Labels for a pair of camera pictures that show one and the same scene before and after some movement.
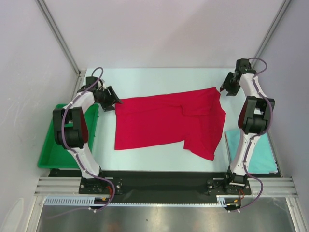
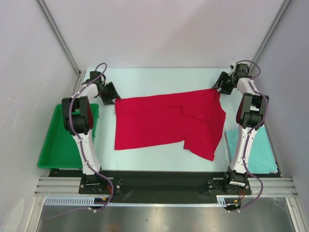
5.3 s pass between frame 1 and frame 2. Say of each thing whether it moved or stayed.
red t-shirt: stayed
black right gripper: moved
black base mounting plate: stayed
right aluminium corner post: stayed
